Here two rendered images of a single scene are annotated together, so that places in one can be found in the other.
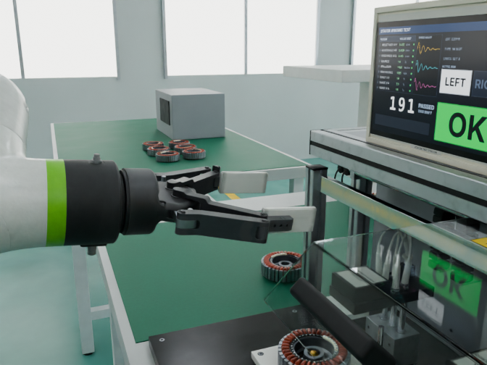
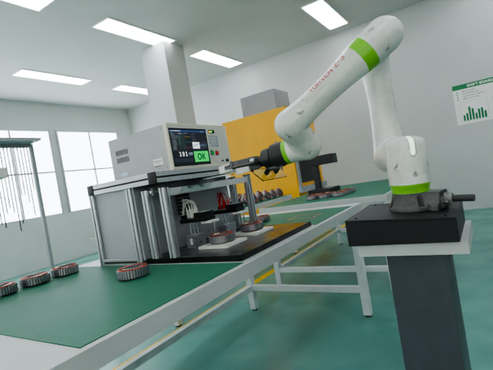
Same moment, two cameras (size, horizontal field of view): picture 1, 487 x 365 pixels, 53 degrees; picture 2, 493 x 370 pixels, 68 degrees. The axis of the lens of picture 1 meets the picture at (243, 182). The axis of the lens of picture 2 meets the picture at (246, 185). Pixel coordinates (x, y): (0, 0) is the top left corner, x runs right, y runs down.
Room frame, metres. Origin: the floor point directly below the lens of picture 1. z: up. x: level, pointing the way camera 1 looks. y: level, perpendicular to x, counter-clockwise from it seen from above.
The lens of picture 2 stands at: (1.47, 1.23, 1.02)
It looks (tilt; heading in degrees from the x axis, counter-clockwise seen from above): 1 degrees down; 234
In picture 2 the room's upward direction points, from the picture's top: 10 degrees counter-clockwise
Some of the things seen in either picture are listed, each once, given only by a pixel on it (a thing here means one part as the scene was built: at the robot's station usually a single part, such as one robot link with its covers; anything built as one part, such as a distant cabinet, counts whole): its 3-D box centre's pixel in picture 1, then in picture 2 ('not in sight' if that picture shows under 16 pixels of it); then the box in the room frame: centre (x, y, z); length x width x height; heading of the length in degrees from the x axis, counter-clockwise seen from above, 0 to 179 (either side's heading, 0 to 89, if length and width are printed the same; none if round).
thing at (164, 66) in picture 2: not in sight; (179, 151); (-1.22, -4.07, 1.65); 0.50 x 0.45 x 3.30; 111
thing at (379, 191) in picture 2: not in sight; (355, 225); (-1.59, -1.21, 0.38); 1.85 x 1.10 x 0.75; 21
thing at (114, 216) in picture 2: not in sight; (117, 228); (1.00, -0.41, 0.91); 0.28 x 0.03 x 0.32; 111
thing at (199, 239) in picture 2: not in sight; (196, 240); (0.71, -0.24, 0.80); 0.08 x 0.05 x 0.06; 21
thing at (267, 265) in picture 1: (285, 266); (133, 271); (1.06, -0.10, 0.77); 0.11 x 0.11 x 0.04
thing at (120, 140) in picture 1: (156, 200); not in sight; (2.83, 0.53, 0.38); 1.85 x 1.10 x 0.75; 21
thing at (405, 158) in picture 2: not in sight; (406, 164); (0.27, 0.53, 0.99); 0.16 x 0.13 x 0.19; 49
